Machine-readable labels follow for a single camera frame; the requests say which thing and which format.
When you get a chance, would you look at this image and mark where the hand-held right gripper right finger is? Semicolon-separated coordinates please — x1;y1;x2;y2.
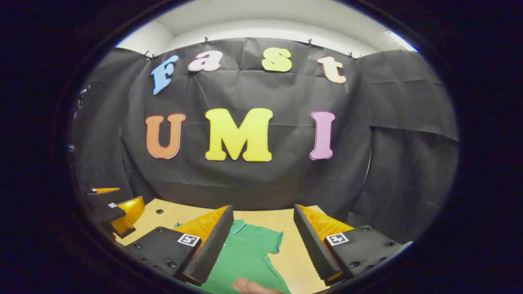
293;203;414;286

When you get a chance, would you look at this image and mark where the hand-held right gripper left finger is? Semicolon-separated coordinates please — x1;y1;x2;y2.
124;205;235;285

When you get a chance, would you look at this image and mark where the green T-shirt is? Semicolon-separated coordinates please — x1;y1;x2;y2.
174;219;293;294

